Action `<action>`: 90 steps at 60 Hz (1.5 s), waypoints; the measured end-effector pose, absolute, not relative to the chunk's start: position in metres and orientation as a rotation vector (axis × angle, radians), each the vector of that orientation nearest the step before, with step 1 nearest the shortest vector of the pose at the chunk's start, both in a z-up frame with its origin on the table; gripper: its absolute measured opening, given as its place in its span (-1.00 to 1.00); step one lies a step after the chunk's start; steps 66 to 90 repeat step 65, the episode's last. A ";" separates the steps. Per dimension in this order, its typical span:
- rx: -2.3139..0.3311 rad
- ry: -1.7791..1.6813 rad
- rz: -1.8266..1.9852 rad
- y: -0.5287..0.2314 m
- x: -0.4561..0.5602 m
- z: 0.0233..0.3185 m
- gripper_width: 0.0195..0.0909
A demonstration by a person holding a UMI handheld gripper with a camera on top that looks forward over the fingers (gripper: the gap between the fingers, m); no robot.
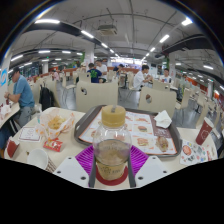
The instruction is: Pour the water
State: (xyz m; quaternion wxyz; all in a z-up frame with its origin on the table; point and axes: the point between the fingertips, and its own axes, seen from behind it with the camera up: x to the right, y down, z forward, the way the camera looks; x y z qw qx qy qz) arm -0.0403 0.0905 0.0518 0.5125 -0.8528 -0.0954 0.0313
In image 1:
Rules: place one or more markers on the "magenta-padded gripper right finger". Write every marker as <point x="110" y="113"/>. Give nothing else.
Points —
<point x="140" y="160"/>

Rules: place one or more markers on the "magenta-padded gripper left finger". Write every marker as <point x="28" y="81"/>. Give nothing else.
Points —
<point x="84" y="160"/>

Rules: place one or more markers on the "clear bottle with tan cap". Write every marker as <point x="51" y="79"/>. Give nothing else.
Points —
<point x="112" y="150"/>

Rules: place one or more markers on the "printed paper tray liner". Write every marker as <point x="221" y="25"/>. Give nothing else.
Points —
<point x="141" y="128"/>

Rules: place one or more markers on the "dark brown food tray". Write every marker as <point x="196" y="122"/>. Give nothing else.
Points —
<point x="80" y="128"/>

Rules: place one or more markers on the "paper wrap with fried food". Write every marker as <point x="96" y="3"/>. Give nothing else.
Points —
<point x="56" y="123"/>

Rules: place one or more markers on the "crumpled white napkin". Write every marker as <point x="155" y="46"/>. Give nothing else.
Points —
<point x="163" y="119"/>

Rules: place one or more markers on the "colourful sticker leaflet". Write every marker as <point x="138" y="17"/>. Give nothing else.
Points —
<point x="196" y="152"/>

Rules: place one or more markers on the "white printed card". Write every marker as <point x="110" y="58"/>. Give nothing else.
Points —
<point x="29" y="134"/>

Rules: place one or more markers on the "small clear blue bottle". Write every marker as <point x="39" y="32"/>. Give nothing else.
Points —
<point x="38" y="118"/>

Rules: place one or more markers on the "beige chair with round hole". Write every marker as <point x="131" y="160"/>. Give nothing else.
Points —
<point x="163" y="101"/>
<point x="100" y="96"/>

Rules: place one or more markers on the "red paper cup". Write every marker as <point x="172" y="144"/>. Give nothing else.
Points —
<point x="204" y="131"/>

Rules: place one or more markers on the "black backpack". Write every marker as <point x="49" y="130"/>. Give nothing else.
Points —
<point x="46" y="98"/>

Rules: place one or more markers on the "red paper carton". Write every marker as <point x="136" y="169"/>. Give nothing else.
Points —
<point x="12" y="147"/>

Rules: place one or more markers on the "beige chairs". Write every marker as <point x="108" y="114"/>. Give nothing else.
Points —
<point x="160" y="86"/>

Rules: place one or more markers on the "beige side table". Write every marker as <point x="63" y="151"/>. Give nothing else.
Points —
<point x="11" y="115"/>

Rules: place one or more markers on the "white plastic bag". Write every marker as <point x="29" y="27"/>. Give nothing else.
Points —
<point x="4" y="110"/>

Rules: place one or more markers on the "ceiling air conditioner unit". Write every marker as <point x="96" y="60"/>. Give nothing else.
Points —
<point x="107" y="30"/>

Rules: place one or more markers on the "ceiling lights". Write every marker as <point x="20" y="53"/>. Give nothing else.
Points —
<point x="46" y="21"/>

